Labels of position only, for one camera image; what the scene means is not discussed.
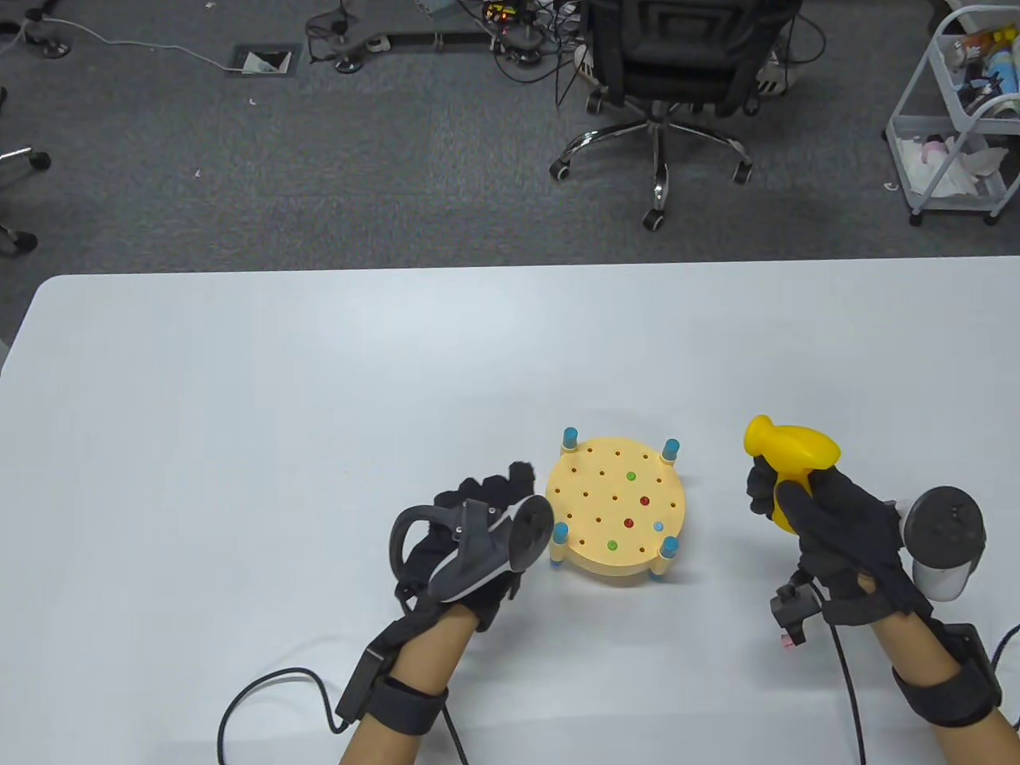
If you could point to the person's left hand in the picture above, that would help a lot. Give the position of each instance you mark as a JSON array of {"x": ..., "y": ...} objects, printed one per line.
[{"x": 486, "y": 488}]

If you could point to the person's right hand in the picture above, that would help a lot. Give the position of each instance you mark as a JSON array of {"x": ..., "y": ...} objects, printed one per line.
[{"x": 845, "y": 526}]

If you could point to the yellow toy hammer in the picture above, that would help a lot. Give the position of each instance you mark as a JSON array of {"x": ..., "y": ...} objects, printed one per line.
[{"x": 789, "y": 450}]

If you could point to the yellow round tap bench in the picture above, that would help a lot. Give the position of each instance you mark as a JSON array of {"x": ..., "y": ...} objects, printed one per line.
[{"x": 594, "y": 510}]

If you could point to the person's left forearm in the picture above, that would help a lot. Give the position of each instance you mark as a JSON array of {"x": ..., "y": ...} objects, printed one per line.
[{"x": 430, "y": 645}]

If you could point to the person's right forearm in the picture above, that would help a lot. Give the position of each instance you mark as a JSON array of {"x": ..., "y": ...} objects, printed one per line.
[{"x": 908, "y": 645}]

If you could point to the colourful toy figure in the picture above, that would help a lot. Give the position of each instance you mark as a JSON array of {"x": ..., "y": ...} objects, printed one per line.
[{"x": 966, "y": 52}]

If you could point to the grey left hand controller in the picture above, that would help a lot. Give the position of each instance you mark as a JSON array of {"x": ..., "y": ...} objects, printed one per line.
[{"x": 478, "y": 558}]

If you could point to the grey hand controller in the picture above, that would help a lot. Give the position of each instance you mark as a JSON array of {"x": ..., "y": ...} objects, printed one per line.
[
  {"x": 478, "y": 558},
  {"x": 944, "y": 526}
]

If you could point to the grey right hand controller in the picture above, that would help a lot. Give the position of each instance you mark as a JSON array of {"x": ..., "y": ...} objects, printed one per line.
[{"x": 944, "y": 526}]

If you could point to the black desk base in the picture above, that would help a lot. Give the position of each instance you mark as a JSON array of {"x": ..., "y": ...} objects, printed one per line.
[{"x": 430, "y": 37}]

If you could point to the white utility cart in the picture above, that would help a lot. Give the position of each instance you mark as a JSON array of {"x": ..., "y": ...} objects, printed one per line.
[{"x": 939, "y": 72}]

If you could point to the electronics board with lights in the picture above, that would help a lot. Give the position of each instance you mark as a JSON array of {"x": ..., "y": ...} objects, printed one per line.
[{"x": 502, "y": 12}]

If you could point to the blue bottle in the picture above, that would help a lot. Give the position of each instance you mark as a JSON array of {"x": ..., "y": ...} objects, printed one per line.
[{"x": 1008, "y": 76}]

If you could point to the black office chair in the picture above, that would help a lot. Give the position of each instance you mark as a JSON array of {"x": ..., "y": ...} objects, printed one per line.
[{"x": 677, "y": 48}]

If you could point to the grey floor socket box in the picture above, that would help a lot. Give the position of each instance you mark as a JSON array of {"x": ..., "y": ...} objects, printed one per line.
[{"x": 263, "y": 61}]

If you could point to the grey metal box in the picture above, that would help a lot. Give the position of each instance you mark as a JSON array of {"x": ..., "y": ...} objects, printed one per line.
[{"x": 434, "y": 6}]

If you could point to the chrome chair base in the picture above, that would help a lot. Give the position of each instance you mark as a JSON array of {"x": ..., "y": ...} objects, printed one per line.
[{"x": 36, "y": 159}]

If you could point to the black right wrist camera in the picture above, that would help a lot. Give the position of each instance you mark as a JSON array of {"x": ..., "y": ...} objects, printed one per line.
[{"x": 793, "y": 606}]

